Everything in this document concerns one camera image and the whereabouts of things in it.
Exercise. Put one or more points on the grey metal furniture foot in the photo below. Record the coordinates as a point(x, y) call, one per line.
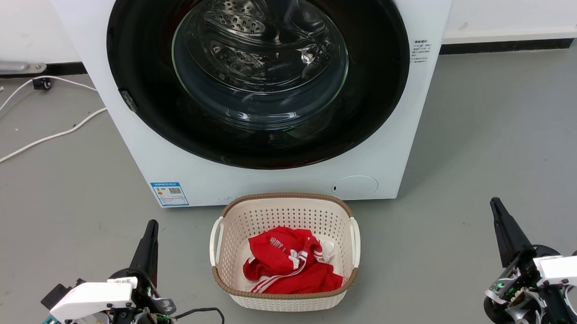
point(2, 66)

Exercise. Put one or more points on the small black floor plug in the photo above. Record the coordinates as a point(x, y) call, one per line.
point(41, 84)

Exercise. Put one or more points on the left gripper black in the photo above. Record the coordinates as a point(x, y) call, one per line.
point(147, 301)

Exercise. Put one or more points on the white front-load washing machine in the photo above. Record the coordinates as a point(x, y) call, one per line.
point(279, 184)

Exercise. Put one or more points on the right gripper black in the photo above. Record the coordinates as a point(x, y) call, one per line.
point(528, 288)

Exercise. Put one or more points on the round black glass washer door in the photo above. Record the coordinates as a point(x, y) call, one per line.
point(141, 66)

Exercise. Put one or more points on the blue energy label sticker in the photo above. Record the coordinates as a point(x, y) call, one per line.
point(169, 194)

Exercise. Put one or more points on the round white filter cover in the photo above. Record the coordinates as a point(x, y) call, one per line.
point(355, 185)

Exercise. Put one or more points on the red garment with white stripes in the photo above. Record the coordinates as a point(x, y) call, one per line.
point(282, 263)

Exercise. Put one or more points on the small printed text sticker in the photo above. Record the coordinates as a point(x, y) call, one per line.
point(420, 51)

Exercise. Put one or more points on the cream perforated laundry basket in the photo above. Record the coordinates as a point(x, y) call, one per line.
point(281, 215)

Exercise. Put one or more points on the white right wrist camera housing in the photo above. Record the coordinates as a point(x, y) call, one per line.
point(573, 269)

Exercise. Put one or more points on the steel washer drum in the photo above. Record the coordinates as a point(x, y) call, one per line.
point(245, 29)

